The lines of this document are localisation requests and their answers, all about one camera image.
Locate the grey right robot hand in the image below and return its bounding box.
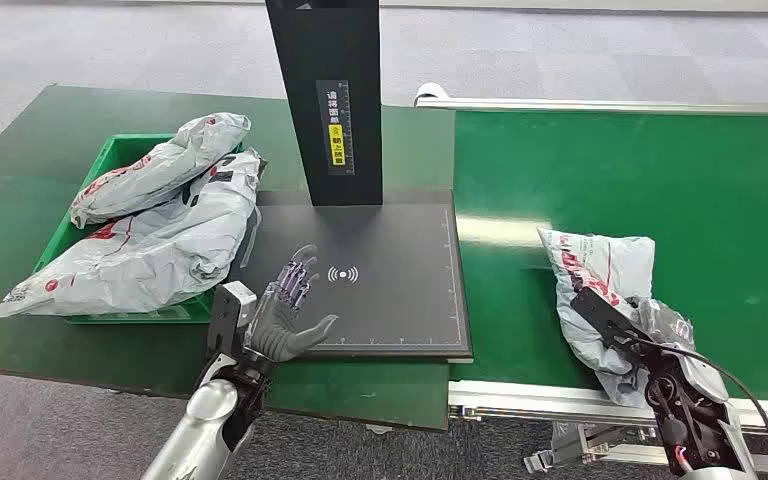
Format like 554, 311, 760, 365
629, 296, 697, 356

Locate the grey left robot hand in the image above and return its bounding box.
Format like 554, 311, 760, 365
246, 243, 340, 364

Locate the black inbound scanner machine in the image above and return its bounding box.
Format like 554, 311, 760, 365
210, 0, 475, 364

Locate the large grey courier package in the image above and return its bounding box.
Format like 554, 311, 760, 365
0, 148, 267, 319

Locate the green conveyor belt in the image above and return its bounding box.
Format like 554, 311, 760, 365
450, 109, 768, 404

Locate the small grey courier package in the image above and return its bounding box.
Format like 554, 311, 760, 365
69, 111, 253, 230

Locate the green plastic delivery bin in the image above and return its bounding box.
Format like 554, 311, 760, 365
31, 132, 266, 326

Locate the yellow black ruler label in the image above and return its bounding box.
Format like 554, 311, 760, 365
315, 79, 356, 177

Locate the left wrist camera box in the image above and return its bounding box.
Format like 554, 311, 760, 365
206, 280, 258, 362

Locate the silver conveyor support bracket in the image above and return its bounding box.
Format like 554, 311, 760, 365
523, 422, 768, 477

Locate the silver conveyor side rail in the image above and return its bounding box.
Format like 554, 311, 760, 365
413, 82, 768, 118
448, 379, 768, 439

